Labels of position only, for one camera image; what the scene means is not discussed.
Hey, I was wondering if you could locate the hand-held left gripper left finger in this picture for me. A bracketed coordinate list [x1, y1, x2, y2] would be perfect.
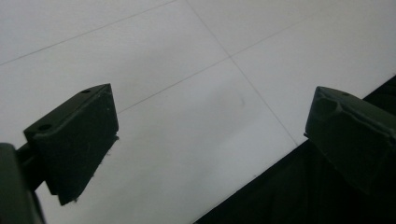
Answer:
[22, 83, 120, 206]

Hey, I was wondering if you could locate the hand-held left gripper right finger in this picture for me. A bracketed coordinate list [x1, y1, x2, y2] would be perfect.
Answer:
[304, 86, 396, 203]

